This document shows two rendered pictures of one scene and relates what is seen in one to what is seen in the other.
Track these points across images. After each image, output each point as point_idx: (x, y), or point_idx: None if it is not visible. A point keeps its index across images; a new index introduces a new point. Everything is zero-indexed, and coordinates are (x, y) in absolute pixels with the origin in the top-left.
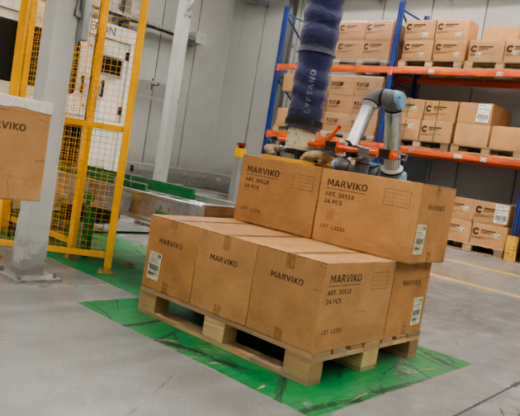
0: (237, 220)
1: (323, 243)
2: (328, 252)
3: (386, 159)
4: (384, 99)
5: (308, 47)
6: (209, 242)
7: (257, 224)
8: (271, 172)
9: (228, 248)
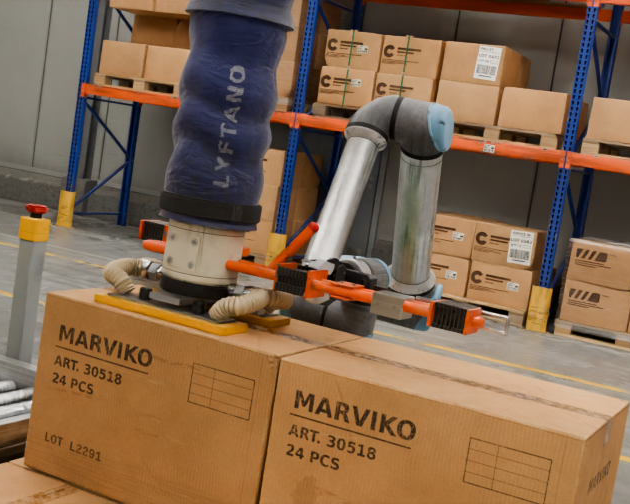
0: (35, 473)
1: None
2: None
3: (400, 261)
4: (403, 126)
5: (222, 3)
6: None
7: (92, 489)
8: (127, 353)
9: None
